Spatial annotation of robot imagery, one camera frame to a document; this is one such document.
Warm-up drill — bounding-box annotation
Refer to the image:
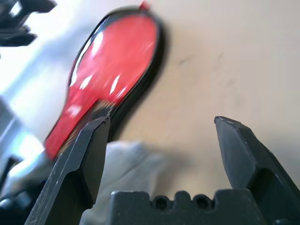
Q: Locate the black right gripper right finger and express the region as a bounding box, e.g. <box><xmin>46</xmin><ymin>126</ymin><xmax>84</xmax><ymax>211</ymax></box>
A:
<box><xmin>213</xmin><ymin>116</ymin><xmax>300</xmax><ymax>225</ymax></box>

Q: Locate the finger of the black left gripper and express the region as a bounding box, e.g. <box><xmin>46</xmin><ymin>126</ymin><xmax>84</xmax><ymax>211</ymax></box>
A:
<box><xmin>0</xmin><ymin>0</ymin><xmax>57</xmax><ymax>24</ymax></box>
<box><xmin>0</xmin><ymin>27</ymin><xmax>38</xmax><ymax>47</ymax></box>

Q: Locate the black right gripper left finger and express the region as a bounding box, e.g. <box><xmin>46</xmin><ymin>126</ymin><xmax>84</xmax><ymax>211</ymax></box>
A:
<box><xmin>24</xmin><ymin>116</ymin><xmax>111</xmax><ymax>225</ymax></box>

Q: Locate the red black paddle case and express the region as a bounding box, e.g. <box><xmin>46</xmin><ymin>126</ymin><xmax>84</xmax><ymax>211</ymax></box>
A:
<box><xmin>44</xmin><ymin>1</ymin><xmax>167</xmax><ymax>160</ymax></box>

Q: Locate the grey plush toy keychain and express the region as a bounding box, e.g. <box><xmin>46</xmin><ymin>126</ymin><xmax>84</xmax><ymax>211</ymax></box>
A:
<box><xmin>81</xmin><ymin>140</ymin><xmax>186</xmax><ymax>225</ymax></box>

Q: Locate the red ping-pong paddle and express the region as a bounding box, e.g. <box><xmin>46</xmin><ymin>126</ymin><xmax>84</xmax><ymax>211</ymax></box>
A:
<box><xmin>69</xmin><ymin>14</ymin><xmax>159</xmax><ymax>111</ymax></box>

